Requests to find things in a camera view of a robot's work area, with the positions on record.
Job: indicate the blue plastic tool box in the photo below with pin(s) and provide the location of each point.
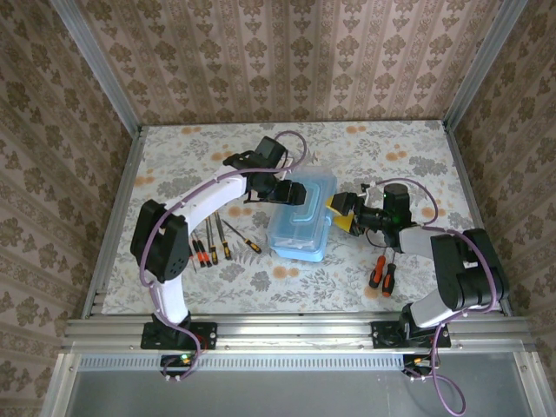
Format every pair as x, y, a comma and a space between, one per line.
299, 234

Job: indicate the large orange black screwdriver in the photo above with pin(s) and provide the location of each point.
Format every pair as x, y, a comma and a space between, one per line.
388, 284

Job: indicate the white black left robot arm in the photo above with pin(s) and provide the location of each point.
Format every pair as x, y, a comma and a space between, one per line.
169, 297

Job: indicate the right black control board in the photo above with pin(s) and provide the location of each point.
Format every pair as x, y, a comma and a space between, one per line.
417, 361

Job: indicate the black control board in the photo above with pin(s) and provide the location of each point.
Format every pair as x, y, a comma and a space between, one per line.
417, 361
174, 360

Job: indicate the grey metal panel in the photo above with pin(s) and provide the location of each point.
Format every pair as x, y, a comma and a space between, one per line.
282, 395

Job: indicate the left black control board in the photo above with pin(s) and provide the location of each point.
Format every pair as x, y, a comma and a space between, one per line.
174, 360

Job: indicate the aluminium table side rail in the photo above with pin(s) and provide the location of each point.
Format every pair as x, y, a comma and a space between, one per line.
456, 152
127, 174

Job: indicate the aluminium mounting rail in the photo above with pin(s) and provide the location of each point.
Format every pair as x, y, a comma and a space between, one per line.
295, 332

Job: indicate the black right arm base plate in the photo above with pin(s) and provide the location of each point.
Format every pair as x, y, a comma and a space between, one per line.
382, 336

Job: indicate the aluminium frame post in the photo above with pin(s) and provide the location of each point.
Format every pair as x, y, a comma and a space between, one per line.
478, 65
99, 65

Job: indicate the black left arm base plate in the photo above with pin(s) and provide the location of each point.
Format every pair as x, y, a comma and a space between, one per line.
208, 334

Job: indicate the aluminium lower frame bar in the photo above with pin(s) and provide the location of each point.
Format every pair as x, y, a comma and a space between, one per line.
58, 386
531, 382

